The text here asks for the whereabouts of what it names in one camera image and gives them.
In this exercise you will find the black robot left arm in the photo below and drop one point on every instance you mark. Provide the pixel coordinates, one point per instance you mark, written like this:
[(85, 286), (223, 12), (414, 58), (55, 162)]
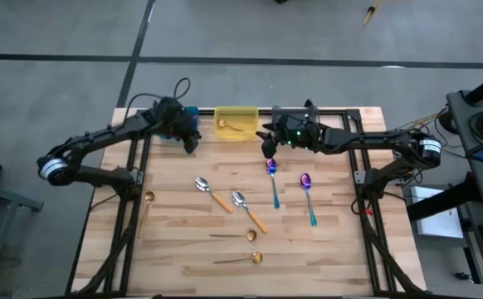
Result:
[(100, 135)]

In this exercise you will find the iridescent purple teal spoon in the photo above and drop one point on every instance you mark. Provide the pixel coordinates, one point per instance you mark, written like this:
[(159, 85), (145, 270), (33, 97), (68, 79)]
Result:
[(305, 180), (271, 166)]

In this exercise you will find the white box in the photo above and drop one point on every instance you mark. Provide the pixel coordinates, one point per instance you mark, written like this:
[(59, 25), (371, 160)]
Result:
[(436, 220)]

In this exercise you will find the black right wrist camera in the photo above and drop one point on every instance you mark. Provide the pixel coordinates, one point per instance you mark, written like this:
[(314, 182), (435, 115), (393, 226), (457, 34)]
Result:
[(269, 148)]

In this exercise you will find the grey equipment cart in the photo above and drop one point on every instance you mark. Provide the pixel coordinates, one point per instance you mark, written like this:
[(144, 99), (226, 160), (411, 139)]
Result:
[(459, 124)]

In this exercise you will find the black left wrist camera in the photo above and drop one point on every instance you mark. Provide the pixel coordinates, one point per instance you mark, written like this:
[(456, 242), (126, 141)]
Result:
[(191, 145)]

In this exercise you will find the red connector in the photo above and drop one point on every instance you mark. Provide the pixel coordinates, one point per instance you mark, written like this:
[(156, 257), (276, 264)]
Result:
[(368, 212)]

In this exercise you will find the black aluminium table frame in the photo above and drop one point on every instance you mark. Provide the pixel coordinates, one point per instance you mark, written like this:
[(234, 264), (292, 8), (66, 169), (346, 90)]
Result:
[(207, 111)]

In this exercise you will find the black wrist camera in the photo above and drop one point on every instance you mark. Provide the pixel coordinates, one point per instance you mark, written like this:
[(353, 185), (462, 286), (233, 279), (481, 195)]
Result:
[(191, 145), (269, 148)]

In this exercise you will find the yellow plastic bin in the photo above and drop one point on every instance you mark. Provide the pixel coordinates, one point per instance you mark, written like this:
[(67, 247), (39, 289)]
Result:
[(245, 120)]

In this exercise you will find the grey plastic bin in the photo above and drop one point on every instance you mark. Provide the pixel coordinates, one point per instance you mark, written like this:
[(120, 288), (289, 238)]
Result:
[(285, 111)]

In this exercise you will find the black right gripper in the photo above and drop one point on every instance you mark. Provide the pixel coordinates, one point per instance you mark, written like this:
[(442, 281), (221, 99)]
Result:
[(299, 130)]

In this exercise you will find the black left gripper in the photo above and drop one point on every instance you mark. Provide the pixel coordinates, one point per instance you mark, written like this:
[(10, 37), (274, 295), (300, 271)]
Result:
[(173, 118)]

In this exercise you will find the grey metal side table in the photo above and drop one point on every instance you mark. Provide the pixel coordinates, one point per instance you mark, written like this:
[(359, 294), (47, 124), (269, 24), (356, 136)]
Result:
[(13, 198)]

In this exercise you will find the blue plastic bin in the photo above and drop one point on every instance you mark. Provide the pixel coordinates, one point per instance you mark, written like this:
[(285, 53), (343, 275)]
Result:
[(193, 116)]

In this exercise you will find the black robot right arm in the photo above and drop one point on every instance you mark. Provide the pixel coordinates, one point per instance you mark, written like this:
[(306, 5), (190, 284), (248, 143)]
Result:
[(370, 139)]

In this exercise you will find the small black floor object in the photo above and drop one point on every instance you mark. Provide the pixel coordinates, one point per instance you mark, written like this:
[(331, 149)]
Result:
[(463, 277)]

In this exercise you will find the gold spoon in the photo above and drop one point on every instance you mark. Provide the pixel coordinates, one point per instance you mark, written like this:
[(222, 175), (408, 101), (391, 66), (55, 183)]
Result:
[(251, 236), (257, 258), (221, 123), (149, 196)]

